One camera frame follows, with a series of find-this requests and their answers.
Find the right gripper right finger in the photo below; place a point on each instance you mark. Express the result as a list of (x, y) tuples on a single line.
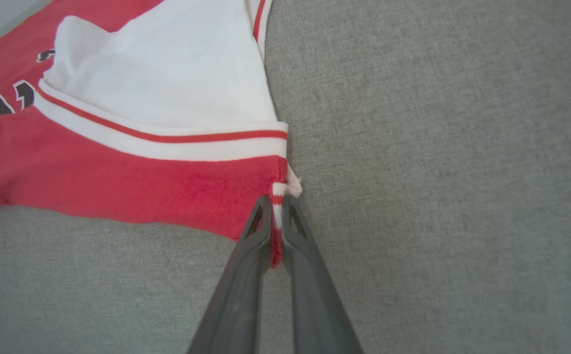
[(315, 314)]

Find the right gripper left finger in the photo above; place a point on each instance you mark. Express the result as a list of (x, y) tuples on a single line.
[(238, 305)]

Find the red basketball jersey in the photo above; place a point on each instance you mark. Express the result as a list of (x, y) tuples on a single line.
[(118, 172)]

